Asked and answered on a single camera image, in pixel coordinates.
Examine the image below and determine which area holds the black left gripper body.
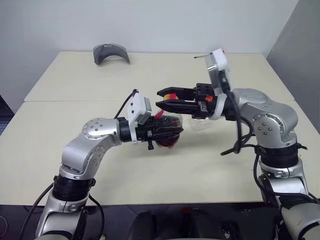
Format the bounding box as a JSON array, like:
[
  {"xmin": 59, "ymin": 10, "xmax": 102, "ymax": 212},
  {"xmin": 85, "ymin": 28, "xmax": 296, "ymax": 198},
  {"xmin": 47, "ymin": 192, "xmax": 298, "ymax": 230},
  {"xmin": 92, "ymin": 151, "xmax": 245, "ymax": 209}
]
[{"xmin": 136, "ymin": 116, "xmax": 158, "ymax": 144}]

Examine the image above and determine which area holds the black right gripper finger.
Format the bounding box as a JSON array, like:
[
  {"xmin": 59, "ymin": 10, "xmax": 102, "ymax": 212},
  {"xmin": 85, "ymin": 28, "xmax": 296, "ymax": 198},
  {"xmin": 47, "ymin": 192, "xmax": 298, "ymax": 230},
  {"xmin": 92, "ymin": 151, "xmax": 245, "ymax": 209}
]
[
  {"xmin": 155, "ymin": 99, "xmax": 201, "ymax": 116},
  {"xmin": 156, "ymin": 86, "xmax": 198, "ymax": 101}
]

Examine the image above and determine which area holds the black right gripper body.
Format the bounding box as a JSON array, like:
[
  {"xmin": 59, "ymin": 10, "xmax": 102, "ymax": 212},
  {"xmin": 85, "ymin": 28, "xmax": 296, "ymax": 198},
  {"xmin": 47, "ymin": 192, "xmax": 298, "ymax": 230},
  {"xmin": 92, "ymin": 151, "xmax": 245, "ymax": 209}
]
[{"xmin": 192, "ymin": 82, "xmax": 219, "ymax": 120}]

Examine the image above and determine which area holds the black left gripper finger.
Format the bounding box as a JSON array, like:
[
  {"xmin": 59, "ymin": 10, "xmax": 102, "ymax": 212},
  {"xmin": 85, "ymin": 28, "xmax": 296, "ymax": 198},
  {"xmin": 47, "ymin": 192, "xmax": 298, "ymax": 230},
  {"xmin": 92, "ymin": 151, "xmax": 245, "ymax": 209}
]
[
  {"xmin": 152, "ymin": 124, "xmax": 185, "ymax": 134},
  {"xmin": 152, "ymin": 131, "xmax": 184, "ymax": 142}
]

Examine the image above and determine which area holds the dark drink bottle red label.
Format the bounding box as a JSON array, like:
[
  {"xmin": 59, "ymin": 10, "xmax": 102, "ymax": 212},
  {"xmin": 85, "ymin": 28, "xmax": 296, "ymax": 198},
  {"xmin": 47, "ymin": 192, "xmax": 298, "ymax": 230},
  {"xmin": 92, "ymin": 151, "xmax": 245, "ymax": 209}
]
[{"xmin": 153, "ymin": 109, "xmax": 185, "ymax": 150}]

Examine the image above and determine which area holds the yellow red bottle cap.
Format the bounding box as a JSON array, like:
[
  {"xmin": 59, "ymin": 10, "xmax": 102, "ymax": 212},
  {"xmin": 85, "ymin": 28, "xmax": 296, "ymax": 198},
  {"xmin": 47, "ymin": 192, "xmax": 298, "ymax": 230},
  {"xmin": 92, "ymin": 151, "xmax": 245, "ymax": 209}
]
[{"xmin": 163, "ymin": 92, "xmax": 179, "ymax": 102}]

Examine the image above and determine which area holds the clear wine glass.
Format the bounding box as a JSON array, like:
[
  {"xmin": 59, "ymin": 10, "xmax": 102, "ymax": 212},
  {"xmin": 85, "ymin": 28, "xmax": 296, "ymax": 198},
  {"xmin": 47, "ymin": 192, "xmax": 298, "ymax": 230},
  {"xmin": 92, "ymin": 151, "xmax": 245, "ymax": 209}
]
[{"xmin": 187, "ymin": 116, "xmax": 217, "ymax": 132}]

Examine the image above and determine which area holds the grey curved plastic visor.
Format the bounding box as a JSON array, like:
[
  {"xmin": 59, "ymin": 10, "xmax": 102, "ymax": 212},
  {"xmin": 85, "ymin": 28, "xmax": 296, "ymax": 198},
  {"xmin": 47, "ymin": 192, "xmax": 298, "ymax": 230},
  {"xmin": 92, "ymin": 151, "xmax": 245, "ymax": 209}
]
[{"xmin": 92, "ymin": 43, "xmax": 131, "ymax": 67}]

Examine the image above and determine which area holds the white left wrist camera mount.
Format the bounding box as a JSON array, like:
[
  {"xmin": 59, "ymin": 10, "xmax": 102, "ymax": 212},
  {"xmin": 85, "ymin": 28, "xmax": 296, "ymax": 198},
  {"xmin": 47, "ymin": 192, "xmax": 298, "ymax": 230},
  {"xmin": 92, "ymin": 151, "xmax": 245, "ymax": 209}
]
[{"xmin": 126, "ymin": 91, "xmax": 154, "ymax": 145}]

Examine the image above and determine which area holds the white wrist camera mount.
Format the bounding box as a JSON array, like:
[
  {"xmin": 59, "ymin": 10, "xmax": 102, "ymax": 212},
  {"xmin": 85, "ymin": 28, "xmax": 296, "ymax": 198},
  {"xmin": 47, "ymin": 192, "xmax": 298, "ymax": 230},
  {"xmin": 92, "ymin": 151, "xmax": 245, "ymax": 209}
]
[
  {"xmin": 204, "ymin": 48, "xmax": 232, "ymax": 119},
  {"xmin": 126, "ymin": 91, "xmax": 154, "ymax": 145}
]

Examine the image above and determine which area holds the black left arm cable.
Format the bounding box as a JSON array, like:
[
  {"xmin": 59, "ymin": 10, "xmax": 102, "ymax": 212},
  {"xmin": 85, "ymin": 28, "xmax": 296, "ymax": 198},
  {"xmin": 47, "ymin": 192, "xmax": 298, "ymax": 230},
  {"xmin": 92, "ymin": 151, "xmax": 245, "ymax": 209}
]
[{"xmin": 18, "ymin": 88, "xmax": 140, "ymax": 240}]

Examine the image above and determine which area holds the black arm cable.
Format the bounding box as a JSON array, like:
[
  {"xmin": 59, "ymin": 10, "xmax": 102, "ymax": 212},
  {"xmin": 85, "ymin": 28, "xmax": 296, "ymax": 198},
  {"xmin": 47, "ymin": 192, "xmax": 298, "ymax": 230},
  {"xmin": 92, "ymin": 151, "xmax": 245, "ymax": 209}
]
[
  {"xmin": 219, "ymin": 74, "xmax": 266, "ymax": 198},
  {"xmin": 18, "ymin": 88, "xmax": 140, "ymax": 240}
]

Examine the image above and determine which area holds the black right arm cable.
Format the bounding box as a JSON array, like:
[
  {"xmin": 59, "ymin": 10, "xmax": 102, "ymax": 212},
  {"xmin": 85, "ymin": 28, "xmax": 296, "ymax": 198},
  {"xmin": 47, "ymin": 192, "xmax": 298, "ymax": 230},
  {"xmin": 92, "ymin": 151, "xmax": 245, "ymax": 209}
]
[{"xmin": 219, "ymin": 74, "xmax": 266, "ymax": 198}]

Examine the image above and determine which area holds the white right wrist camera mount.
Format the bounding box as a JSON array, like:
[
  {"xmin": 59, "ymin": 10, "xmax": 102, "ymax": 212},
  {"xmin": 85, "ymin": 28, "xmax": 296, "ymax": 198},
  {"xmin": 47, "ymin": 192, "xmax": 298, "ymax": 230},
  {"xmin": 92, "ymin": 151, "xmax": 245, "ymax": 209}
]
[{"xmin": 204, "ymin": 48, "xmax": 232, "ymax": 119}]

